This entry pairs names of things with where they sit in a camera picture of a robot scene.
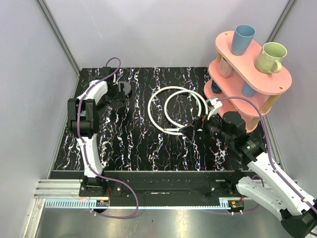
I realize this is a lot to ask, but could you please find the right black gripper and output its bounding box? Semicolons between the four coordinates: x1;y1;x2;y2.
179;108;234;144

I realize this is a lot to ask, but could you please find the white shower hose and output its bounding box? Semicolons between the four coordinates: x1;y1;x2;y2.
147;86;209;136

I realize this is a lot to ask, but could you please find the grey shower head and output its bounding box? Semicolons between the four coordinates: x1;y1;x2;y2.
118;81;132;97

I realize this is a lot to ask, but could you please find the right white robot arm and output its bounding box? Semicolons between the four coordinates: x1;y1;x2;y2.
180;111;317;238

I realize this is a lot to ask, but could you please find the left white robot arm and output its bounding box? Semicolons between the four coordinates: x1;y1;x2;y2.
67;66;131;197

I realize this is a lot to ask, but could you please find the dark blue cup bottom shelf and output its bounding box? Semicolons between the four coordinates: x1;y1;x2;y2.
211;81;222;94

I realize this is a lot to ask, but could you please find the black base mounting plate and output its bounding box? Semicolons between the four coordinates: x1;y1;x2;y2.
79;179;241;209

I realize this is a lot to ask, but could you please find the pink three-tier shelf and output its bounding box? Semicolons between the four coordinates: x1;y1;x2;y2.
204;31;292;132

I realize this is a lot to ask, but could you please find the light blue cup middle shelf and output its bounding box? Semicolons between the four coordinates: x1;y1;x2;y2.
242;82;256;98

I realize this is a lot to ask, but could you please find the pink cup middle shelf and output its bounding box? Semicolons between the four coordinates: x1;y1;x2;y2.
218;57;234;78

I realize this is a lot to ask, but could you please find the green mug on shelf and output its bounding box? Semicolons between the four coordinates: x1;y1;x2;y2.
255;42;287;74

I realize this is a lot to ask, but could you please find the blue tumbler on top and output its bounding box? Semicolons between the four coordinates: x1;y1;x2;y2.
231;24;256;56

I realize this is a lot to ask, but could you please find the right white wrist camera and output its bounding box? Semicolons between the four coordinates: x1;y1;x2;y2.
206;97;222;115

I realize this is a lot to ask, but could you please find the aluminium rail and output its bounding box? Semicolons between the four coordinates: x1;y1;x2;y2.
33;179;82;199

